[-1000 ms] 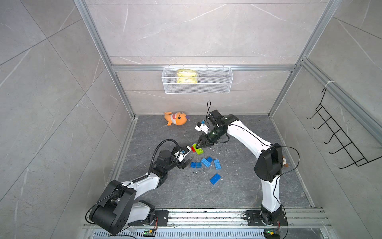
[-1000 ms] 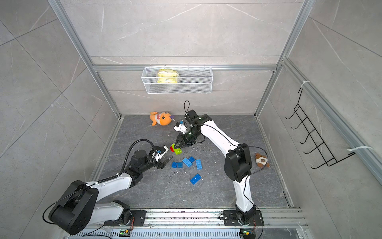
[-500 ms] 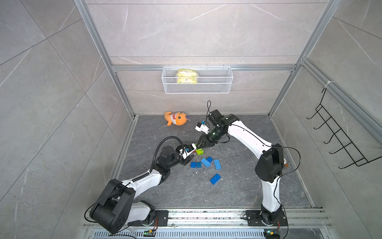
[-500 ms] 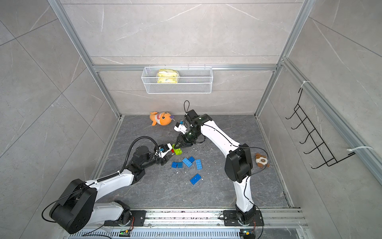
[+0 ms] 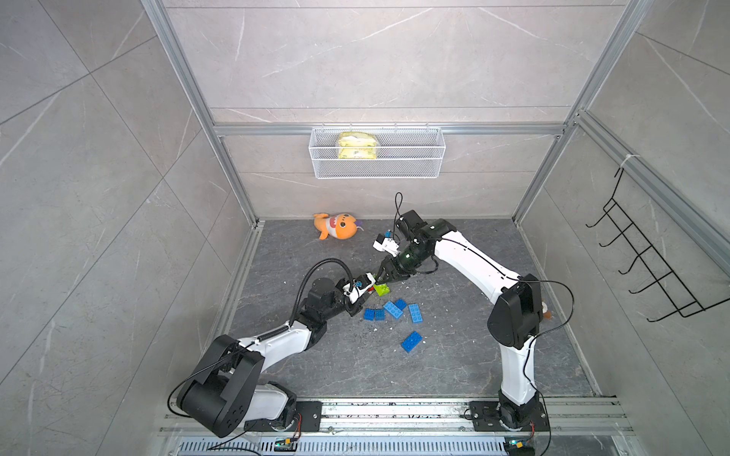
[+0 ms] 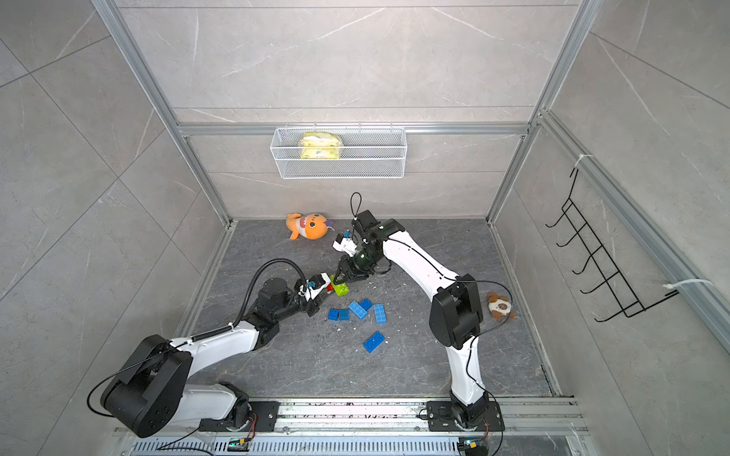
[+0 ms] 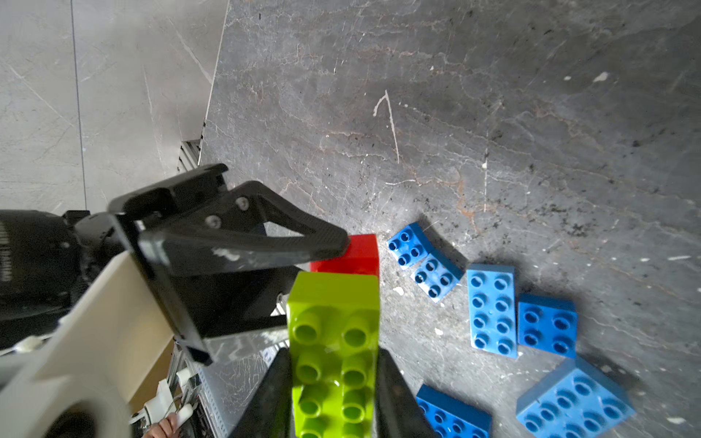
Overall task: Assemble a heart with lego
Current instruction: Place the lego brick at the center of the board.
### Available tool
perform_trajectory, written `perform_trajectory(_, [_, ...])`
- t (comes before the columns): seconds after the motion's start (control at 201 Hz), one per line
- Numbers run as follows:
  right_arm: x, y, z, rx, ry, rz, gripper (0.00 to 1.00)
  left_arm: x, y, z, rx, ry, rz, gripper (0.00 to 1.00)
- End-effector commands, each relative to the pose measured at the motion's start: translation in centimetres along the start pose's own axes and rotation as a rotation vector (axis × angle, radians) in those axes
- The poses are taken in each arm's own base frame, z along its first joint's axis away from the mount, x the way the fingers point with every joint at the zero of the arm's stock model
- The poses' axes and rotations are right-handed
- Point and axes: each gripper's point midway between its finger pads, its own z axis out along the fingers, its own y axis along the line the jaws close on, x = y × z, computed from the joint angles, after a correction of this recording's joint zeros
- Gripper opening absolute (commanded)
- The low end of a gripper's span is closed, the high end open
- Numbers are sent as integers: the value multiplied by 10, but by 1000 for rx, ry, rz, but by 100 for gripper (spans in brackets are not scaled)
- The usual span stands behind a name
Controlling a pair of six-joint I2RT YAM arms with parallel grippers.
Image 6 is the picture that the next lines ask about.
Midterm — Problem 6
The green lego brick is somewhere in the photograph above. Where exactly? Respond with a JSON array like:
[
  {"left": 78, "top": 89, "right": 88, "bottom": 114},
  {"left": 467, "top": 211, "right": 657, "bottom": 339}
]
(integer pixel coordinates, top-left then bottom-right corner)
[{"left": 331, "top": 282, "right": 350, "bottom": 296}]

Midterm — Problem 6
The light blue long lego brick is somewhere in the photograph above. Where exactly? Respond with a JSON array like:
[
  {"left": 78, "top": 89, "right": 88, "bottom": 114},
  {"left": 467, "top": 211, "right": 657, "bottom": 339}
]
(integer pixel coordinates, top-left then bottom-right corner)
[{"left": 348, "top": 301, "right": 368, "bottom": 319}]

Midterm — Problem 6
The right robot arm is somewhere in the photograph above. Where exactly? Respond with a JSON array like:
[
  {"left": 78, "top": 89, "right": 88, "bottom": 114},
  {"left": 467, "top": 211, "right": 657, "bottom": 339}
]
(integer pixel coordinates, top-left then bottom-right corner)
[{"left": 333, "top": 203, "right": 496, "bottom": 431}]

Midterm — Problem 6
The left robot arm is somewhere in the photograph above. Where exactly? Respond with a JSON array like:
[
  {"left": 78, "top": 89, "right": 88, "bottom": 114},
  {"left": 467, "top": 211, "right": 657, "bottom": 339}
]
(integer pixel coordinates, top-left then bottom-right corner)
[{"left": 87, "top": 258, "right": 331, "bottom": 438}]

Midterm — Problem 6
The blue lego brick front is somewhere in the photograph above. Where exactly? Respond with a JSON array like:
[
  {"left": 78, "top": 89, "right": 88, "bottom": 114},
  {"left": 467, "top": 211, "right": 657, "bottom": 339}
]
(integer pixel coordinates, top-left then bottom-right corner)
[{"left": 362, "top": 332, "right": 386, "bottom": 353}]

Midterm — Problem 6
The orange plush fish toy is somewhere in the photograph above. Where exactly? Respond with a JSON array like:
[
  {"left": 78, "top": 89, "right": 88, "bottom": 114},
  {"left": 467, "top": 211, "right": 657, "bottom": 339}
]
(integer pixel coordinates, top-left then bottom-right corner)
[{"left": 286, "top": 213, "right": 333, "bottom": 241}]

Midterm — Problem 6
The brown white plush toy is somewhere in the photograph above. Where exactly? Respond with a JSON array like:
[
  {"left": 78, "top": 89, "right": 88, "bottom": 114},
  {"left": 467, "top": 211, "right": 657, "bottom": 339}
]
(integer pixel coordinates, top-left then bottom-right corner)
[{"left": 488, "top": 292, "right": 515, "bottom": 319}]

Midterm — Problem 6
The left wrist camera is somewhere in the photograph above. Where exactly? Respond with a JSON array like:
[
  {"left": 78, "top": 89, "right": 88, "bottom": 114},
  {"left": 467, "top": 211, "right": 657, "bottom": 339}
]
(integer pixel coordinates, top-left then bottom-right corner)
[{"left": 305, "top": 273, "right": 331, "bottom": 300}]

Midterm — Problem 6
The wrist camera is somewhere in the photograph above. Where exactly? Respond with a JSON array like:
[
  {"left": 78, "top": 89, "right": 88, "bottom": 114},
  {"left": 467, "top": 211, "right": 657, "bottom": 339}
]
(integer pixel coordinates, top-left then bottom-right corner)
[
  {"left": 333, "top": 230, "right": 357, "bottom": 258},
  {"left": 305, "top": 273, "right": 331, "bottom": 300}
]

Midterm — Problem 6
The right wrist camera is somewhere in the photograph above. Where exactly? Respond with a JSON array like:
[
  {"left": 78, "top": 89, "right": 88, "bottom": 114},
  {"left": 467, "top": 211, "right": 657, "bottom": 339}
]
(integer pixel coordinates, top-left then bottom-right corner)
[{"left": 333, "top": 230, "right": 357, "bottom": 258}]

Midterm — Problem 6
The white wire mesh basket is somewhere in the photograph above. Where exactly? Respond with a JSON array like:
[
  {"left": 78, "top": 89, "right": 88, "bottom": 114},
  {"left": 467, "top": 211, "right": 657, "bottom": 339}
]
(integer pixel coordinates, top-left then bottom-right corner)
[{"left": 270, "top": 127, "right": 408, "bottom": 180}]

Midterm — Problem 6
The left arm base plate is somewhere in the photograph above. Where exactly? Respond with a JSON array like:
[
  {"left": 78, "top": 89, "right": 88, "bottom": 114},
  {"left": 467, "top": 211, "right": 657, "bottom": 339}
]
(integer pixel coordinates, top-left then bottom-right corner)
[{"left": 200, "top": 400, "right": 281, "bottom": 432}]

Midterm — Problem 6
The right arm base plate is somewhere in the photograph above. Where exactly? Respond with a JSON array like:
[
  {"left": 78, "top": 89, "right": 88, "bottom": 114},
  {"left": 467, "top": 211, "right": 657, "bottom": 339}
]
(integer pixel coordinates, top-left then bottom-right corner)
[{"left": 420, "top": 399, "right": 505, "bottom": 432}]

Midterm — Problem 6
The aluminium mounting rail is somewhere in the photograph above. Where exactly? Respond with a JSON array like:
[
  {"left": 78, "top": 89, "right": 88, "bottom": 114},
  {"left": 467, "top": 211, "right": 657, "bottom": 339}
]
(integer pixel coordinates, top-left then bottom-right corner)
[{"left": 113, "top": 397, "right": 589, "bottom": 437}]

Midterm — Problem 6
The black wire hook rack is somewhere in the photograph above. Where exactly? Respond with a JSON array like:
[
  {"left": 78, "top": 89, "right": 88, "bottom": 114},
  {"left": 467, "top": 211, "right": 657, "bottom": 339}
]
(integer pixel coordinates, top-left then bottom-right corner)
[{"left": 546, "top": 168, "right": 680, "bottom": 323}]

